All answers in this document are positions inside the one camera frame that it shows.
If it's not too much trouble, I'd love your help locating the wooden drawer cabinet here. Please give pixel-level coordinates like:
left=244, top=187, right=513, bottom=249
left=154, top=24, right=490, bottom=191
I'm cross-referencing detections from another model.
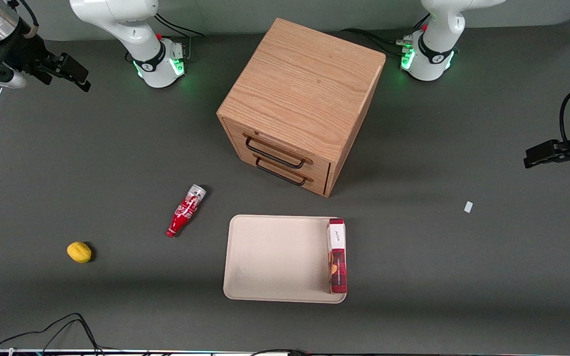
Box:
left=217, top=18, right=386, bottom=198

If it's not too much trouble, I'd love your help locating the black looped floor cable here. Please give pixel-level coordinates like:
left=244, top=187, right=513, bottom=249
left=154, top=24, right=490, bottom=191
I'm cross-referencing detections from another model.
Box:
left=0, top=312, right=105, bottom=356

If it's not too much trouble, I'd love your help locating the red plaid cookie box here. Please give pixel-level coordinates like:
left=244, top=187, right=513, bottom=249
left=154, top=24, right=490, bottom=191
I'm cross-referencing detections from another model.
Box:
left=327, top=218, right=348, bottom=295

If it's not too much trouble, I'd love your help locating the red coke bottle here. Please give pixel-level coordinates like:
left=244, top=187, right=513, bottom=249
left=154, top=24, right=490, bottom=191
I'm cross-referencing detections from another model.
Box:
left=166, top=184, right=208, bottom=238

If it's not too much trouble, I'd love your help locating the black arm base cable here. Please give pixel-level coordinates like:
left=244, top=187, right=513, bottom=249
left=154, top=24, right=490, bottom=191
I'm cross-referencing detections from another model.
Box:
left=339, top=15, right=431, bottom=58
left=154, top=12, right=206, bottom=61

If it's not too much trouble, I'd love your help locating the black left arm base cable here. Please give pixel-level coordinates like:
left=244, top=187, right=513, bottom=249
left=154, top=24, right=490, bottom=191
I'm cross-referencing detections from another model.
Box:
left=339, top=15, right=431, bottom=58

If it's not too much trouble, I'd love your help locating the black wire drawer handle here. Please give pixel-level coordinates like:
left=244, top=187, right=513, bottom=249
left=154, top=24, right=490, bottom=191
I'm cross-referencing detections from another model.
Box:
left=245, top=136, right=308, bottom=170
left=255, top=157, right=311, bottom=187

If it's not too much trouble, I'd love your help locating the beige rectangular tray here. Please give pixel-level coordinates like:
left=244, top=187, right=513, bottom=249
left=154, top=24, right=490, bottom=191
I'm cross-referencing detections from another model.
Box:
left=223, top=214, right=348, bottom=304

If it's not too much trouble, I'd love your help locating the black right arm base cable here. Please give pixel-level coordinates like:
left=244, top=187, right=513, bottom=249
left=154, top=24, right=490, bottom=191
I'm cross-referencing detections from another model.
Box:
left=154, top=12, right=206, bottom=61

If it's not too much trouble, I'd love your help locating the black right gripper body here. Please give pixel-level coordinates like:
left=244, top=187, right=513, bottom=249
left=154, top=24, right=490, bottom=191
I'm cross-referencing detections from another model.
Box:
left=0, top=29, right=54, bottom=86

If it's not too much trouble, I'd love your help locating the yellow lemon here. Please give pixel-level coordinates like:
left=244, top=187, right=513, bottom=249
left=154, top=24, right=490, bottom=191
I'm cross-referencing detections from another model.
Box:
left=67, top=241, right=93, bottom=264

